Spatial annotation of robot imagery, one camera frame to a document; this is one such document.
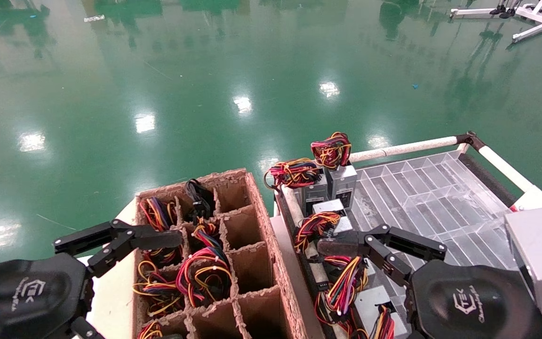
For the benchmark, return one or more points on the white and red sign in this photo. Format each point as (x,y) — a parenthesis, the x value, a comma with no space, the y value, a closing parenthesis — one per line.
(541,200)

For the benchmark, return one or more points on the black cart edge rail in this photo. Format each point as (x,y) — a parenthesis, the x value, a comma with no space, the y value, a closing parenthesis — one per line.
(487,179)

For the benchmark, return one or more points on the white metal floor stand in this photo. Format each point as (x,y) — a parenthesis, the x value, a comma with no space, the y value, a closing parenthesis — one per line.
(530,12)

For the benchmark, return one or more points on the clear plastic divider tray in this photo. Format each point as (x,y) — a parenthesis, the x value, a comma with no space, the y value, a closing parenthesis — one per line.
(431,197)

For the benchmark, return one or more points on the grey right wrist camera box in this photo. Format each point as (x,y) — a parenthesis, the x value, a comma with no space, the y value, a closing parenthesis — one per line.
(539,259)

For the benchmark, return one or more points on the white floor litter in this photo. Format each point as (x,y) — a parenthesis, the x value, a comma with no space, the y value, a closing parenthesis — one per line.
(94,18)

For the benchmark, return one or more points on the brown cardboard divider box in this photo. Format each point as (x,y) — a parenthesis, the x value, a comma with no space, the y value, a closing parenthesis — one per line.
(252,268)

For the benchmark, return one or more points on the white cart frame pipe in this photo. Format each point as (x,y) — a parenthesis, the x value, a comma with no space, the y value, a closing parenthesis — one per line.
(504,165)
(289,202)
(402,149)

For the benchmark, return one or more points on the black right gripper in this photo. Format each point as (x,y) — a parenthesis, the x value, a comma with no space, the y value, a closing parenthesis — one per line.
(468,301)

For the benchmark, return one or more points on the black pipe corner joint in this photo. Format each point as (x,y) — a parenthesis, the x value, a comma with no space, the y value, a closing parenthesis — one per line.
(471,140)

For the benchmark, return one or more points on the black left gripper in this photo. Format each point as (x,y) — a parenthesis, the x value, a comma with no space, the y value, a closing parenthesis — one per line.
(21,296)

